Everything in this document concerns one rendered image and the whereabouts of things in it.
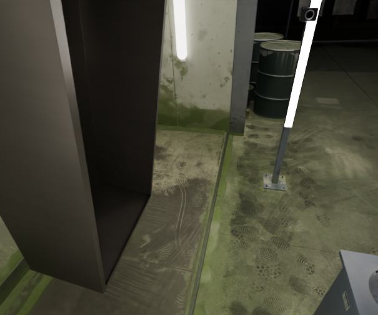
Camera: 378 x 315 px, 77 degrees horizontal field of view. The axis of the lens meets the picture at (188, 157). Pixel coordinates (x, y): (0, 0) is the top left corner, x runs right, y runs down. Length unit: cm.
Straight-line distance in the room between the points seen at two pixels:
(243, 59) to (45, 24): 229
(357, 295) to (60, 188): 102
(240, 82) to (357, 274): 207
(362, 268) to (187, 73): 228
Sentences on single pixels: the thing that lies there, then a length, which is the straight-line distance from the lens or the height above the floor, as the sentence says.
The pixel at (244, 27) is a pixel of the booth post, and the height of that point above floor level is 118.
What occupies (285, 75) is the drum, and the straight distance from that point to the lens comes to 321.
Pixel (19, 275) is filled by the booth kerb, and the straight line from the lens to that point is 198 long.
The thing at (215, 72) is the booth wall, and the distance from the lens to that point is 270.
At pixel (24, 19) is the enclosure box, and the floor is 149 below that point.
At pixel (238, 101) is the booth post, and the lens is 279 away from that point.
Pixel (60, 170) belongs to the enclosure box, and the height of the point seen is 117.
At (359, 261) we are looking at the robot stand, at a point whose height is 64.
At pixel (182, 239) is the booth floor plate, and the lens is 181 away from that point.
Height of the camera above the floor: 153
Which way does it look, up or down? 36 degrees down
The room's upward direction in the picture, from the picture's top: 3 degrees counter-clockwise
